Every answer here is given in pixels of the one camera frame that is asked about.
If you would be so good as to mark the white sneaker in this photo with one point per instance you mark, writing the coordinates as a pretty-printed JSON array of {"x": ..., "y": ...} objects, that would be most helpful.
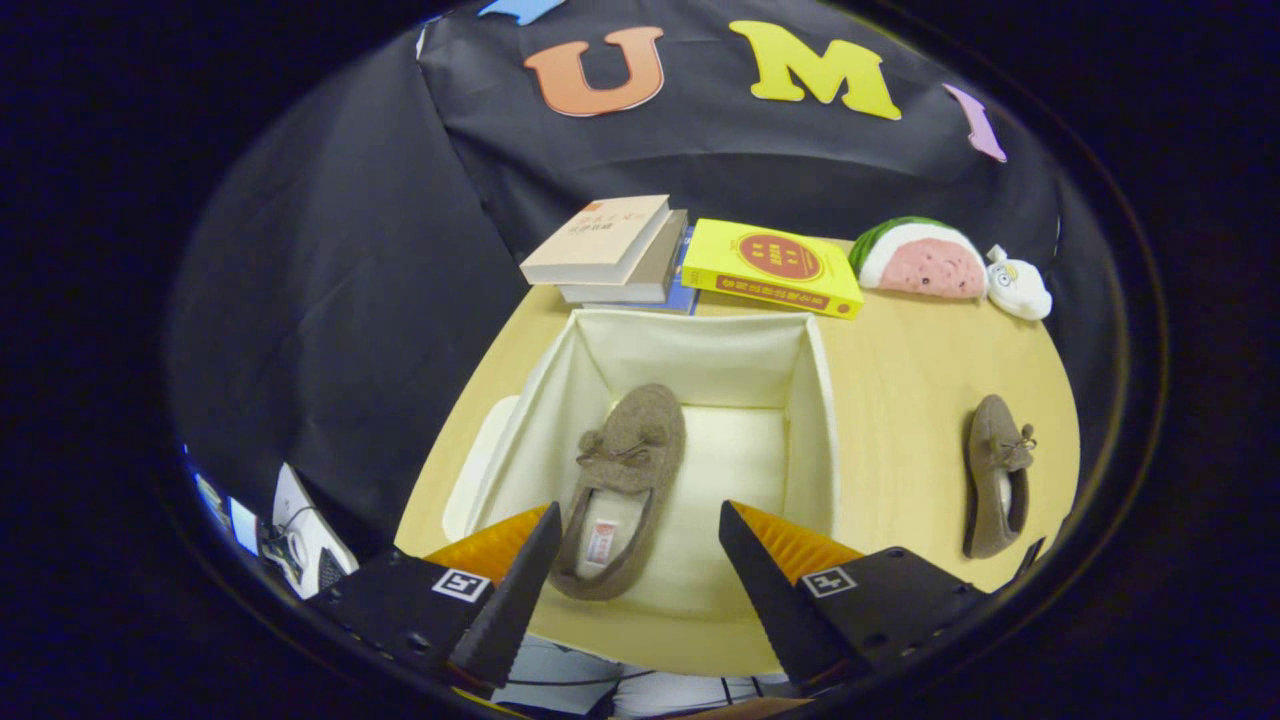
[{"x": 300, "y": 530}]

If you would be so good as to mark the yellow book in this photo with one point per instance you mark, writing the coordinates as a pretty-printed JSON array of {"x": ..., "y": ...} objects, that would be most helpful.
[{"x": 770, "y": 262}]

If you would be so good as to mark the black backdrop cloth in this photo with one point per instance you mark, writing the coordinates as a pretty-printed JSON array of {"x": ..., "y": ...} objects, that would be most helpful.
[{"x": 350, "y": 300}]

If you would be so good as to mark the watermelon slice plush toy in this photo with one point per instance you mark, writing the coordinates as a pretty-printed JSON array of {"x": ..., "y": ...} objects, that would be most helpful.
[{"x": 925, "y": 265}]

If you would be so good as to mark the black table clamp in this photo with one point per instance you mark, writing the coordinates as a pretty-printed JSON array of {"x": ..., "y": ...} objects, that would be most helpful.
[{"x": 1031, "y": 560}]

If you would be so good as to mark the brown fuzzy slipper shoe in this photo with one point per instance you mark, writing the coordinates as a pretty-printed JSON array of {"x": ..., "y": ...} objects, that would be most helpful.
[
  {"x": 630, "y": 440},
  {"x": 990, "y": 440}
]

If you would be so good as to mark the beige book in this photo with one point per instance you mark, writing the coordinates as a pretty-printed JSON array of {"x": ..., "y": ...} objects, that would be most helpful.
[{"x": 600, "y": 235}]

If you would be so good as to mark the cream fabric storage box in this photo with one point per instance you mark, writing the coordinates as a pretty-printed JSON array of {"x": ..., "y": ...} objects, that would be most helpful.
[{"x": 740, "y": 470}]

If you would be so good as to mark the blue book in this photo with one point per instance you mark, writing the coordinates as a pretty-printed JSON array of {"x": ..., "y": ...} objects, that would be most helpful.
[{"x": 680, "y": 295}]

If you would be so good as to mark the person's light clothing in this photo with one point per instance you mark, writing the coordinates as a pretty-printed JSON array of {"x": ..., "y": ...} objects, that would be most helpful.
[{"x": 560, "y": 665}]

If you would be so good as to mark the white plush toy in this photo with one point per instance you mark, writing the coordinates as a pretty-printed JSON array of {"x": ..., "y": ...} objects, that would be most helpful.
[{"x": 1020, "y": 290}]

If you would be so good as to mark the grey book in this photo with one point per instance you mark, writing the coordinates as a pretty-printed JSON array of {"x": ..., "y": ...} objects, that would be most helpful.
[{"x": 650, "y": 275}]

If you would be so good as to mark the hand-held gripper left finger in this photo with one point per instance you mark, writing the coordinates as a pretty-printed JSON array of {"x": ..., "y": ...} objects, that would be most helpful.
[{"x": 510, "y": 610}]

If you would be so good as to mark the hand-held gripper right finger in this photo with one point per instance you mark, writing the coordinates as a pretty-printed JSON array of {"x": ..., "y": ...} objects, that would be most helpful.
[{"x": 770, "y": 600}]

